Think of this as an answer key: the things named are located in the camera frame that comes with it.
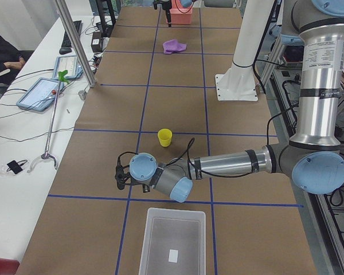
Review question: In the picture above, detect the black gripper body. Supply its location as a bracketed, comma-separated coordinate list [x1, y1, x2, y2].
[115, 166, 131, 190]
[161, 0, 172, 17]

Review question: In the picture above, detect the purple cloth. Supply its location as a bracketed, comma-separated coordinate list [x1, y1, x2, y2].
[163, 39, 187, 55]

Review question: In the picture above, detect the yellow plastic cup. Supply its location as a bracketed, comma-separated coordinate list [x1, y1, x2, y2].
[157, 128, 173, 147]

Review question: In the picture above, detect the translucent plastic box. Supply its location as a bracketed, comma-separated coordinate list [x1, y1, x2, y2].
[139, 207, 206, 274]

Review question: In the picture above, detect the pink plastic bin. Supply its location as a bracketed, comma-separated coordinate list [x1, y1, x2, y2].
[170, 0, 193, 25]

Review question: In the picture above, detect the black keyboard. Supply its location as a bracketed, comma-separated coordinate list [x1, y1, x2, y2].
[61, 20, 83, 48]

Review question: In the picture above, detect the far teach pendant tablet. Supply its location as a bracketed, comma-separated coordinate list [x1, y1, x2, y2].
[52, 55, 83, 80]

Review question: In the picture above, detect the teach pendant tablet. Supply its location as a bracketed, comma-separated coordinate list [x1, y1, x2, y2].
[16, 77, 64, 112]
[52, 55, 83, 80]

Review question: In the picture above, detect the black computer mouse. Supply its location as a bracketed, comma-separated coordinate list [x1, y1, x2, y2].
[58, 47, 72, 55]

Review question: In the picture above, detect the near teach pendant tablet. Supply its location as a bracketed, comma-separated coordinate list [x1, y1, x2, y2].
[16, 77, 64, 112]

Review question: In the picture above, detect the reacher grabber tool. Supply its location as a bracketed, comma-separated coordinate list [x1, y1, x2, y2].
[26, 70, 69, 174]

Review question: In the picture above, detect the seated person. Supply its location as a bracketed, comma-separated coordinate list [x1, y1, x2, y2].
[0, 35, 34, 85]

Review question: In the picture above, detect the aluminium frame post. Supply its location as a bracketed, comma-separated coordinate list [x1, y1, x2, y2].
[54, 0, 96, 88]

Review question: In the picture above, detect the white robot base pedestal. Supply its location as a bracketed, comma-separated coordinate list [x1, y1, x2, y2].
[215, 0, 275, 101]

